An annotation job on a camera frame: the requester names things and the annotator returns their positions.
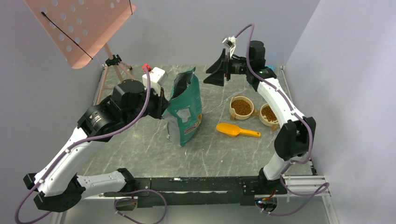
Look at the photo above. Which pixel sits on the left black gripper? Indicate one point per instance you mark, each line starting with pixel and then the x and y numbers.
pixel 162 104

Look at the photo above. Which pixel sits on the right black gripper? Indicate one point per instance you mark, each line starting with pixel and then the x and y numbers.
pixel 217 77

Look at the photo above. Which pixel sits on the green dog food bag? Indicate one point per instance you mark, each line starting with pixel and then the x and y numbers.
pixel 185 111

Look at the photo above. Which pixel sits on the orange plastic scoop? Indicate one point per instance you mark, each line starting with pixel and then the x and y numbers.
pixel 233 130

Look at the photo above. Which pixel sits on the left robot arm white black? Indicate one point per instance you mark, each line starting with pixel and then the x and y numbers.
pixel 58 185

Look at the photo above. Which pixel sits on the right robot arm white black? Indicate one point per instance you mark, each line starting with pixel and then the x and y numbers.
pixel 295 138

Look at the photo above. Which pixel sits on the cream pet bowl left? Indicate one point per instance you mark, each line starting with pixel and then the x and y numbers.
pixel 242 108

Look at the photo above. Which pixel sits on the cream pet bowl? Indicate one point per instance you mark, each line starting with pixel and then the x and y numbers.
pixel 242 108
pixel 268 118

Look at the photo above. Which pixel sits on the cream pet bowl right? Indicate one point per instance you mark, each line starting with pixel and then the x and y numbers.
pixel 268 118

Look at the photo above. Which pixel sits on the blue perforated tray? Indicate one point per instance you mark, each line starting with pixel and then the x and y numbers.
pixel 273 68

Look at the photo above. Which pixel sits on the pink perforated music stand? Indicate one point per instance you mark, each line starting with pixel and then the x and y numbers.
pixel 81 28

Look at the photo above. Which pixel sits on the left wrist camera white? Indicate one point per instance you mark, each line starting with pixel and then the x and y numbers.
pixel 157 76

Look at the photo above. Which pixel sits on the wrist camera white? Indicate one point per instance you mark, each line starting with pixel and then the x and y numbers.
pixel 157 76
pixel 230 43

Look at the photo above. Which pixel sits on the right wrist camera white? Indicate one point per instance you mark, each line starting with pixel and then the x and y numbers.
pixel 230 43

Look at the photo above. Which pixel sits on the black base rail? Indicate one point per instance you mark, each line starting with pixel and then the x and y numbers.
pixel 242 190

